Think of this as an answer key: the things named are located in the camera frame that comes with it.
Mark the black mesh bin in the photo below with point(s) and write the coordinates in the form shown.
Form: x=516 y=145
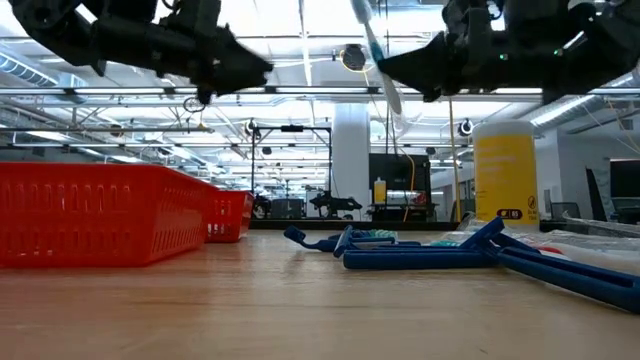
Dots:
x=565 y=211

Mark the white building column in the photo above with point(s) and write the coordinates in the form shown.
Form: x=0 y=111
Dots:
x=350 y=190

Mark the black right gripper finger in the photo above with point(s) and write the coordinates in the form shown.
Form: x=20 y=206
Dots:
x=440 y=85
x=425 y=55

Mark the yellow disinfecting wipes canister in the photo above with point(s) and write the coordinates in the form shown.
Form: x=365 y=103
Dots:
x=505 y=170

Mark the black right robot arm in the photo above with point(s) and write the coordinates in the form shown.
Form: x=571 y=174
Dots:
x=535 y=20

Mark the large red plastic basket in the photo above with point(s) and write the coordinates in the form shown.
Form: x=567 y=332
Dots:
x=100 y=215

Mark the black background robot arm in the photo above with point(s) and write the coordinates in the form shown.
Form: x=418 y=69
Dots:
x=332 y=204
x=261 y=207

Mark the dark computer monitor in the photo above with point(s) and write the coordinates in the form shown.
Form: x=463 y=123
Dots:
x=625 y=180

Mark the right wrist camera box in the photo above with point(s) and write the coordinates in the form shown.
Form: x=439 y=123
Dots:
x=467 y=22

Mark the small red plastic basket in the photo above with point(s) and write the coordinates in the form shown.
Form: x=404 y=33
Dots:
x=232 y=215

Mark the black table edge rail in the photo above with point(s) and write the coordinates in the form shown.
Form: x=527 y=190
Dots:
x=280 y=225

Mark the black background frame rig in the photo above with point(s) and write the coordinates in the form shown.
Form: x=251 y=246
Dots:
x=292 y=128

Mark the clear plastic toiletry packet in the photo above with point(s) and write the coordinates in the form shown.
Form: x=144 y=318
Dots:
x=605 y=226

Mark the small black ceiling reel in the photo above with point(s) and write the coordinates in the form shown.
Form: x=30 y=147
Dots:
x=466 y=127
x=251 y=127

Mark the teal white toothbrush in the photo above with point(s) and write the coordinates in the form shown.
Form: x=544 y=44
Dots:
x=395 y=97
x=385 y=233

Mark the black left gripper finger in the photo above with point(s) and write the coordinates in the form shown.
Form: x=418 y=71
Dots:
x=245 y=57
x=240 y=81

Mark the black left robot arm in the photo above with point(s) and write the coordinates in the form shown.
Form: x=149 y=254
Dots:
x=50 y=30

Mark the silver ceiling air duct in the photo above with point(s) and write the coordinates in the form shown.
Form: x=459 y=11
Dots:
x=25 y=70

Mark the white red toiletry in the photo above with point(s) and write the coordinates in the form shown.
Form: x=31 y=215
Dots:
x=590 y=257

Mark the long overhead light bar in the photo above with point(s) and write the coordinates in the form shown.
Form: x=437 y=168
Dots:
x=320 y=90

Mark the small distant yellow canister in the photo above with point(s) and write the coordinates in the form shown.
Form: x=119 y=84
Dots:
x=380 y=192

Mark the black background cabinet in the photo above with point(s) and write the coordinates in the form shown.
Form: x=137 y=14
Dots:
x=395 y=172

